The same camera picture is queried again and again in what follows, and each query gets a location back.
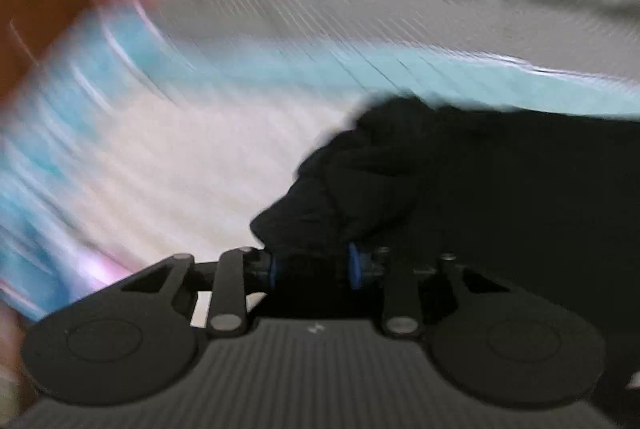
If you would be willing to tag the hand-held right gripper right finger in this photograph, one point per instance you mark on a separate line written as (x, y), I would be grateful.
(355, 270)

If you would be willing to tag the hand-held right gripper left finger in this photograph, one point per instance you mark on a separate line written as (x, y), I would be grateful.
(231, 289)

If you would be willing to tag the black pants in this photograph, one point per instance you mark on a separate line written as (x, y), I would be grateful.
(450, 184)

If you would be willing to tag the teal grey quilted bedspread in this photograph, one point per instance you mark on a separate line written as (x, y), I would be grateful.
(350, 9)

